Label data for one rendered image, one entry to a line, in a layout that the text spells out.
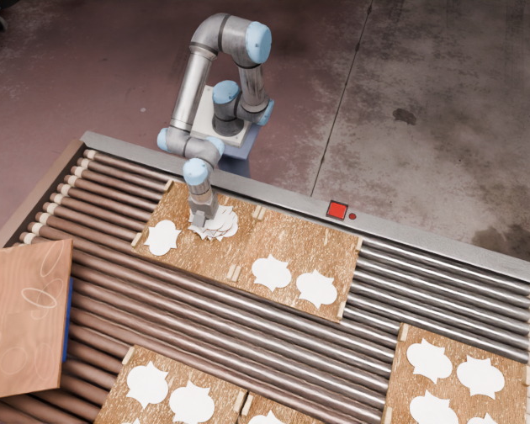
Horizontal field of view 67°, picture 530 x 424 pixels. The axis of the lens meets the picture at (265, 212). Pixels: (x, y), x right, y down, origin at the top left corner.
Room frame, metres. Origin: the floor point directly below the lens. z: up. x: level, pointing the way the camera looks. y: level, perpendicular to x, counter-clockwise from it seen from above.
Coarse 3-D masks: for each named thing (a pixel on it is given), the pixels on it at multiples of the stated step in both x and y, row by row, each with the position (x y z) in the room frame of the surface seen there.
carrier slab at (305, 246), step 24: (264, 216) 0.79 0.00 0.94; (288, 216) 0.79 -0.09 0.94; (264, 240) 0.69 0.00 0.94; (288, 240) 0.68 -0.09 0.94; (312, 240) 0.68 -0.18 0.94; (336, 240) 0.68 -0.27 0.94; (240, 264) 0.59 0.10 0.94; (288, 264) 0.58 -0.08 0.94; (312, 264) 0.58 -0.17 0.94; (336, 264) 0.58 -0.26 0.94; (240, 288) 0.50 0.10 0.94; (264, 288) 0.49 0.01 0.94; (288, 288) 0.49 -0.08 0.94; (336, 288) 0.49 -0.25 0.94; (312, 312) 0.40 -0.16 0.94; (336, 312) 0.40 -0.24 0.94
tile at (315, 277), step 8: (304, 280) 0.51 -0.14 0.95; (312, 280) 0.51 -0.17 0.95; (320, 280) 0.51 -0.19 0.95; (328, 280) 0.51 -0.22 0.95; (304, 288) 0.49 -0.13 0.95; (312, 288) 0.48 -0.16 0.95; (320, 288) 0.48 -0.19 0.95; (328, 288) 0.48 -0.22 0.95; (304, 296) 0.45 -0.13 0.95; (312, 296) 0.45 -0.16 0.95; (320, 296) 0.45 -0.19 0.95; (328, 296) 0.45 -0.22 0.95; (336, 296) 0.45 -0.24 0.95; (320, 304) 0.43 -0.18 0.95; (328, 304) 0.43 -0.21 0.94
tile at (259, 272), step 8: (272, 256) 0.61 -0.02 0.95; (256, 264) 0.58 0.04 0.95; (264, 264) 0.58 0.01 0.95; (272, 264) 0.58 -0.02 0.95; (280, 264) 0.58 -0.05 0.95; (256, 272) 0.55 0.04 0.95; (264, 272) 0.55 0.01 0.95; (272, 272) 0.55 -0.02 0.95; (280, 272) 0.55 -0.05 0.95; (288, 272) 0.55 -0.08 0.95; (256, 280) 0.52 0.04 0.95; (264, 280) 0.52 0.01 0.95; (272, 280) 0.52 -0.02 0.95; (280, 280) 0.52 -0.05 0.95; (288, 280) 0.52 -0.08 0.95; (272, 288) 0.49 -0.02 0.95; (280, 288) 0.49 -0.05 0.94
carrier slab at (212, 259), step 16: (176, 192) 0.92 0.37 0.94; (160, 208) 0.84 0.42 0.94; (176, 208) 0.84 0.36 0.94; (240, 208) 0.83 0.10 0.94; (176, 224) 0.77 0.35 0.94; (240, 224) 0.76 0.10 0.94; (256, 224) 0.76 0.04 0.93; (144, 240) 0.70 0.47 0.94; (192, 240) 0.69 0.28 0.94; (208, 240) 0.69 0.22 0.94; (224, 240) 0.69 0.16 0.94; (240, 240) 0.69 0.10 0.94; (144, 256) 0.64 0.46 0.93; (176, 256) 0.63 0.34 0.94; (192, 256) 0.63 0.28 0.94; (208, 256) 0.62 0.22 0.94; (224, 256) 0.62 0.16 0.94; (240, 256) 0.62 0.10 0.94; (192, 272) 0.56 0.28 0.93; (208, 272) 0.56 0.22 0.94; (224, 272) 0.56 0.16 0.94
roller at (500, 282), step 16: (96, 160) 1.12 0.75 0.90; (112, 160) 1.11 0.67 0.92; (144, 176) 1.03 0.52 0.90; (160, 176) 1.01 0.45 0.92; (224, 192) 0.92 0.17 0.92; (272, 208) 0.84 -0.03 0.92; (320, 224) 0.76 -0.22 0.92; (368, 240) 0.68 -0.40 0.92; (400, 256) 0.62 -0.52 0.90; (416, 256) 0.61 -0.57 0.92; (432, 256) 0.61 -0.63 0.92; (464, 272) 0.54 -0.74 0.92; (480, 272) 0.54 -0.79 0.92; (512, 288) 0.48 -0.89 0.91; (528, 288) 0.47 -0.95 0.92
